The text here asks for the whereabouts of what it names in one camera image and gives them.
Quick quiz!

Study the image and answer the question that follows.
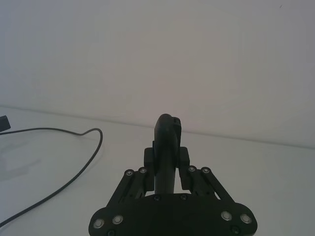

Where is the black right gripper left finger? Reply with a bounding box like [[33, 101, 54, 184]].
[[105, 147, 157, 211]]

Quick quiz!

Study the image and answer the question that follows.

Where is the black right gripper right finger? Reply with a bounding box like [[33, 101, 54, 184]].
[[177, 146, 237, 204]]

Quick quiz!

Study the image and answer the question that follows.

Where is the dark grey power plug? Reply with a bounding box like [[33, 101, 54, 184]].
[[153, 113, 183, 195]]

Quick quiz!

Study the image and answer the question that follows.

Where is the white table cloth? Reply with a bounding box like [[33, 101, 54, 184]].
[[0, 105, 315, 236]]

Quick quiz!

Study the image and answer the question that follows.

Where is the small black box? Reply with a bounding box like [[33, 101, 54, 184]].
[[0, 115, 12, 134]]

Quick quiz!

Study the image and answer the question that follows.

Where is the thin black power cable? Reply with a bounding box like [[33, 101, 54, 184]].
[[0, 127, 103, 223]]

